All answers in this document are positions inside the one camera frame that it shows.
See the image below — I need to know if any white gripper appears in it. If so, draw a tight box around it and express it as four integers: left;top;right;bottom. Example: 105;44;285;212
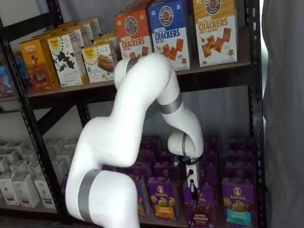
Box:
186;163;200;202

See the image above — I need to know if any purple box brown patch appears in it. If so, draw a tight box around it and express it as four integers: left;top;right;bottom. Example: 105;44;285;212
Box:
182;185;217;228
203;163;219;188

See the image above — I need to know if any purple box orange patch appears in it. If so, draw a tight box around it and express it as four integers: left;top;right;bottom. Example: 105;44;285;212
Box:
147;177;181;222
153;161;178;180

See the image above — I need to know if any brown shelf board under purple boxes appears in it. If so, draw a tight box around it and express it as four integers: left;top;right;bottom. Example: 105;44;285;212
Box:
139;212;258;228

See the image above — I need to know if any purple box teal patch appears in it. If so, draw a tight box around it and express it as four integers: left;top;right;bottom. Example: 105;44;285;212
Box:
222;178;257;226
224;161;256;181

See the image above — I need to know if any purple box green patch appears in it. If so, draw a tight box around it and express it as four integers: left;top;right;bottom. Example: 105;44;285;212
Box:
135;175;151;217

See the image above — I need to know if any black metal shelf rack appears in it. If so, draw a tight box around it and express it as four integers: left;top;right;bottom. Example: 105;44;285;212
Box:
0;0;266;228

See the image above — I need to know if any brown shelf board under cracker boxes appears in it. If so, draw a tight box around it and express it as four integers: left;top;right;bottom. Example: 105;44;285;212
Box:
26;54;252;98

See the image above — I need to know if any yellow pretzel crackers box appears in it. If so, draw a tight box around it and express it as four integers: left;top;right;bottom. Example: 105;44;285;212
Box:
192;0;238;68

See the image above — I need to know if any Simple Mills granola bar box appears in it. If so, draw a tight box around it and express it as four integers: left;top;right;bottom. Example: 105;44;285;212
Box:
95;32;119;48
81;42;118;84

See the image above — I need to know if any blue pretzel crackers box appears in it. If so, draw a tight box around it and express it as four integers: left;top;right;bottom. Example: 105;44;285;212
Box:
147;0;191;71

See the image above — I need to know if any brown shelf board under white cartons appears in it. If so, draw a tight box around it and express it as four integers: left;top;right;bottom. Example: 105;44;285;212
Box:
0;204;59;214

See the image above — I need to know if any orange pretzel crackers box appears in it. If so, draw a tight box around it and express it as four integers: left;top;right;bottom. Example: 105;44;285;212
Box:
123;0;152;14
114;9;153;64

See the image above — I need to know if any white Simple Mills cracker box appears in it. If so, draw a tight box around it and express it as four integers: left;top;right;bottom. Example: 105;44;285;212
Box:
47;33;84;88
83;16;105;46
67;25;90;52

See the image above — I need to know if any orange Simple Mills box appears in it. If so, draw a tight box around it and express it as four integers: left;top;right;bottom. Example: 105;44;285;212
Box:
19;37;60;93

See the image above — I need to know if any blue and brown snack box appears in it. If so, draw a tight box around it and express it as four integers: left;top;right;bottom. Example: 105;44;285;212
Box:
0;60;15;98

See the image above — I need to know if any grey curtain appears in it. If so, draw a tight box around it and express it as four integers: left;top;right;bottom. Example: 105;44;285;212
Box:
261;0;304;228

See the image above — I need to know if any white carton with black label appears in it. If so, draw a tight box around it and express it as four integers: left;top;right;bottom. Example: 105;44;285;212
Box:
33;176;57;209
9;160;30;178
11;174;40;208
27;160;44;178
0;177;19;206

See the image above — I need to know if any blue snack package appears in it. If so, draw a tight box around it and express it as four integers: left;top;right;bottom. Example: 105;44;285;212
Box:
14;52;31;86

